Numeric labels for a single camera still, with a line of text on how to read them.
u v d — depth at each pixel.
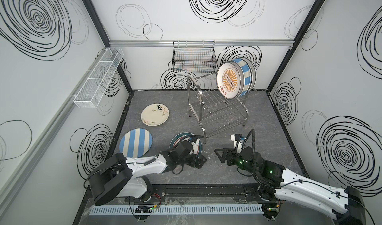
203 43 0.91
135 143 0.91
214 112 0.69
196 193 0.75
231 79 0.76
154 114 1.05
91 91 0.73
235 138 0.68
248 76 0.70
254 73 0.71
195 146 0.77
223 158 0.66
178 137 0.93
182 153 0.63
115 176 0.42
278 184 0.54
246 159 0.56
